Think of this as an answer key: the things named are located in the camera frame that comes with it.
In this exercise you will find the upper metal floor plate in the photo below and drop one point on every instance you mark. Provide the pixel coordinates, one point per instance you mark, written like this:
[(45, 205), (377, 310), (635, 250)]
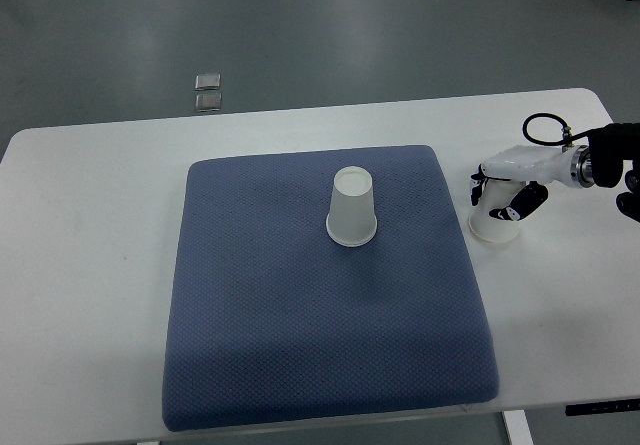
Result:
[(207, 81)]

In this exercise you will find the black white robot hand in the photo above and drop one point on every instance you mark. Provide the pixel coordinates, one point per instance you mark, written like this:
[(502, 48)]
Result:
[(529, 169)]

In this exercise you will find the metal floor plate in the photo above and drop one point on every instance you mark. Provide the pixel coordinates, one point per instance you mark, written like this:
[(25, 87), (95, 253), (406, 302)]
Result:
[(208, 102), (207, 81)]

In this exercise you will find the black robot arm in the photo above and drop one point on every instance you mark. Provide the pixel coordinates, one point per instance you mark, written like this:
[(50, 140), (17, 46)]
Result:
[(614, 155)]

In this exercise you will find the white table leg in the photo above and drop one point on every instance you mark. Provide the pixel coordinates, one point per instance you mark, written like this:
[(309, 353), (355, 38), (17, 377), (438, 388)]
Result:
[(517, 428)]

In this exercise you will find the black table control panel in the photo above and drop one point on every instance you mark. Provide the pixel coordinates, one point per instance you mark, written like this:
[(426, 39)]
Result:
[(597, 408)]

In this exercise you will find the blue fabric cushion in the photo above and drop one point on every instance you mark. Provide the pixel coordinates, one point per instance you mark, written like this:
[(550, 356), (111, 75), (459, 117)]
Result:
[(271, 320)]

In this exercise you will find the lower metal floor plate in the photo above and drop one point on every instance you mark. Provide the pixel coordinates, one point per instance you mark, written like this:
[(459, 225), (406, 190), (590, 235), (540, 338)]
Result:
[(208, 102)]

